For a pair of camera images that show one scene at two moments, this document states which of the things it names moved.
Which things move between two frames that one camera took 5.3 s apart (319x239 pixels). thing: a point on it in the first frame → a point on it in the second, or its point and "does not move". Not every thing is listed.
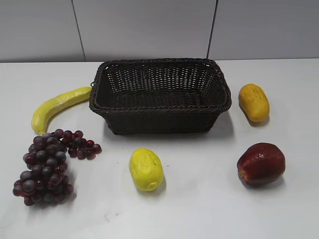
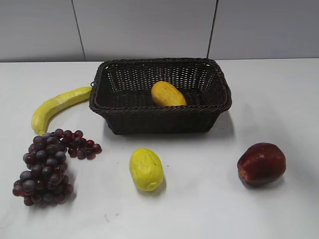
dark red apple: [260, 163] does not move
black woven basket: [161, 95] does not move
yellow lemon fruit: [146, 169] does not move
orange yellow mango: [254, 102] → [164, 94]
